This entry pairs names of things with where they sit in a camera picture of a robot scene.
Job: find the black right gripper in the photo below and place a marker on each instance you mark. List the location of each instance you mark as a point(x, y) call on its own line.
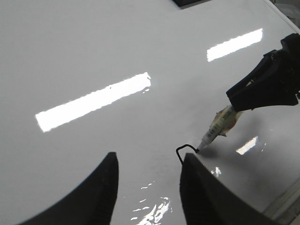
point(274, 81)

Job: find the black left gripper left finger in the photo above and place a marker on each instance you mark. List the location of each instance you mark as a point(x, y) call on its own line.
point(90, 203)

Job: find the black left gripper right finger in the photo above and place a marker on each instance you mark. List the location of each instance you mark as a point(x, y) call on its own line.
point(206, 201)

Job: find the white whiteboard marker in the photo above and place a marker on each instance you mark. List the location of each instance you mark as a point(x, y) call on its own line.
point(223, 122)

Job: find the white whiteboard with aluminium frame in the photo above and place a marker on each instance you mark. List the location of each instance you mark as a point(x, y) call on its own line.
point(81, 78)

